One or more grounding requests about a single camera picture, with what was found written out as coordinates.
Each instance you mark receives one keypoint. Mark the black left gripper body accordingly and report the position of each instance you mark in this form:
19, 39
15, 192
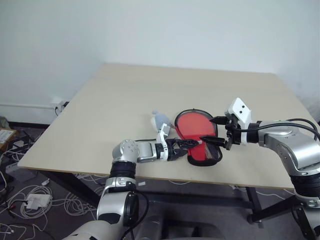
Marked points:
173, 151

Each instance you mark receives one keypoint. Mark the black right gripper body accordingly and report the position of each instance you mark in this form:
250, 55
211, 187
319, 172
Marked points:
233, 132

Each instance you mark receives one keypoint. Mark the red paddle case black trim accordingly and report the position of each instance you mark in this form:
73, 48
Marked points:
195, 125

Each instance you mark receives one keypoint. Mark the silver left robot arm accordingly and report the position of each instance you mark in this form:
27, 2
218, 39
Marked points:
125, 150

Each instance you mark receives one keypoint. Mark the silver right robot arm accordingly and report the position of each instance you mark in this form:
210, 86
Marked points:
295, 150

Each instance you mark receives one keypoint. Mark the grey blue rounded soft object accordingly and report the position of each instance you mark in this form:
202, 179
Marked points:
160, 119

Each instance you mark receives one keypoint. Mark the small white tag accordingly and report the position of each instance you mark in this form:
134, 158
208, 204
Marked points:
142, 183

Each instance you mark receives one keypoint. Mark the white power strip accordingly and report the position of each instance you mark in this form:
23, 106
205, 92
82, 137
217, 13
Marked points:
37, 201

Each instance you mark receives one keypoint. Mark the brown cardboard box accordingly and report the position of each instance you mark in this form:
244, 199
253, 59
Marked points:
6, 136

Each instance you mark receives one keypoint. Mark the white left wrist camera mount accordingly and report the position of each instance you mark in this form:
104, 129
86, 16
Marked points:
163, 132

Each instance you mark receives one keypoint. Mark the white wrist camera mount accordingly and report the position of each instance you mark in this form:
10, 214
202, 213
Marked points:
163, 132
240, 107

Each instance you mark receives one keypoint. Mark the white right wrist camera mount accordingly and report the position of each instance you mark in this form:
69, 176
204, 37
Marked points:
240, 107

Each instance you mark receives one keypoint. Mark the black metal table frame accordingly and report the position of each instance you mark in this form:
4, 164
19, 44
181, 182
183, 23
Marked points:
200, 202

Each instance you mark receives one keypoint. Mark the white wall socket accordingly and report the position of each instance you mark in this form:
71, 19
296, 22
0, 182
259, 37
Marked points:
58, 106

